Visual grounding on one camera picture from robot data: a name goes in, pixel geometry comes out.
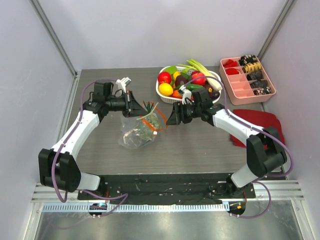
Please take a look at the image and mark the purple cable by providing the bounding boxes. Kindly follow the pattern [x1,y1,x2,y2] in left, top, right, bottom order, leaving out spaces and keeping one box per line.
[178,76,293,218]
[51,79,128,217]

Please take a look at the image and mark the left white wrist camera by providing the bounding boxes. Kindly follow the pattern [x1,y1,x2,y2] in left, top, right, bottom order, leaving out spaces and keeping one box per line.
[115,77,132,94]

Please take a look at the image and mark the pink divided organizer tray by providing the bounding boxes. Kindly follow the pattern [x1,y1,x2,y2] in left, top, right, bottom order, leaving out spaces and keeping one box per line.
[219,57,277,106]

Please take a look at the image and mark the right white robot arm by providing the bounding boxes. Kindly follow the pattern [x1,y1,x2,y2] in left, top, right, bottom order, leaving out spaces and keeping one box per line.
[166,88,287,198]

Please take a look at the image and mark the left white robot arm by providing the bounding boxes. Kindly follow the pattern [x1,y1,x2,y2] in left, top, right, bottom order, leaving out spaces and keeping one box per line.
[38,77,147,200]

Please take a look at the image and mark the green onion toy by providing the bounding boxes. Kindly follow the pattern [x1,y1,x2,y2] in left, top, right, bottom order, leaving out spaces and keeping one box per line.
[123,100,161,145]

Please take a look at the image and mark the purple eggplant toy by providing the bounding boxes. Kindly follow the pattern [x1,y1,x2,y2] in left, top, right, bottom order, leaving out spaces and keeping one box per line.
[208,90,221,100]

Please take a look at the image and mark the orange carrot toy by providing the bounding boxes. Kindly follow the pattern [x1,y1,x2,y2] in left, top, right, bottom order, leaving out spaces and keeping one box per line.
[171,90,183,99]

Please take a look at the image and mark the yellow lemon toy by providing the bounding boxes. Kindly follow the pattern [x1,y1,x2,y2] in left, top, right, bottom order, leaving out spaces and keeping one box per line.
[158,83,174,97]

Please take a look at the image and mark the white plastic basket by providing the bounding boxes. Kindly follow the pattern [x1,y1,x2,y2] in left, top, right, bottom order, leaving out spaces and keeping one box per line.
[155,66,222,104]

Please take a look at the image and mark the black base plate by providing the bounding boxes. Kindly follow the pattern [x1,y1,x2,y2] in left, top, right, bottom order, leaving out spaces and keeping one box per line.
[77,173,256,206]

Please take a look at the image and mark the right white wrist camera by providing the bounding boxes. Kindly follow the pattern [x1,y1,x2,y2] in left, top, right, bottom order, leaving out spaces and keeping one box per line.
[178,85,192,105]

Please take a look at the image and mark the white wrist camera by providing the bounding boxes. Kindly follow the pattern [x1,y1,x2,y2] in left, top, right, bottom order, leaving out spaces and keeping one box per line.
[178,85,192,105]
[115,77,132,94]

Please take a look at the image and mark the red apple toy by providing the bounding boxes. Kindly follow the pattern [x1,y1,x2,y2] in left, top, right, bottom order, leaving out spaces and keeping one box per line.
[157,71,172,84]

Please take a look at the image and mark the white corn toy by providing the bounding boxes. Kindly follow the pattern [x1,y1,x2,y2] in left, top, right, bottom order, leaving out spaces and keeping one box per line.
[178,58,223,91]

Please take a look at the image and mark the green lime toy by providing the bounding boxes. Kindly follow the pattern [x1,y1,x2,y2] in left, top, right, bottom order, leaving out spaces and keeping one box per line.
[163,65,178,75]

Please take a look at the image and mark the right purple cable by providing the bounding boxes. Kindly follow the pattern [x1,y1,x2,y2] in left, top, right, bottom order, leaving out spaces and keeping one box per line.
[178,76,293,218]

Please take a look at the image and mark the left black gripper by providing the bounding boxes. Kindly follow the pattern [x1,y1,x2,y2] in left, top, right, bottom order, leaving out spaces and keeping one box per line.
[105,89,148,118]

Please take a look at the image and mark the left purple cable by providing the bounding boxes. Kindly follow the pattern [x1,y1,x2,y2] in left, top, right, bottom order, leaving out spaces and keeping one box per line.
[51,79,128,217]

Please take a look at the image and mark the green cucumber toy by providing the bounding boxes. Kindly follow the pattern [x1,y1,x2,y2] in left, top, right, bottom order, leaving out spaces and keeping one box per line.
[174,83,204,91]

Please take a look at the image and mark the green melon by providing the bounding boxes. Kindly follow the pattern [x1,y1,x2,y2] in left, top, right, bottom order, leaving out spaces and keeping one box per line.
[134,114,161,147]

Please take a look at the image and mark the red folded cloth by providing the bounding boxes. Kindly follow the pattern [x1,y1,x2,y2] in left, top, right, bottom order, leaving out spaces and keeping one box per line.
[233,109,286,144]

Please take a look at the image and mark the clear zip top bag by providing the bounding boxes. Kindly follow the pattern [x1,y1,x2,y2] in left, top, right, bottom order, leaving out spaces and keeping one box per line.
[117,101,168,150]

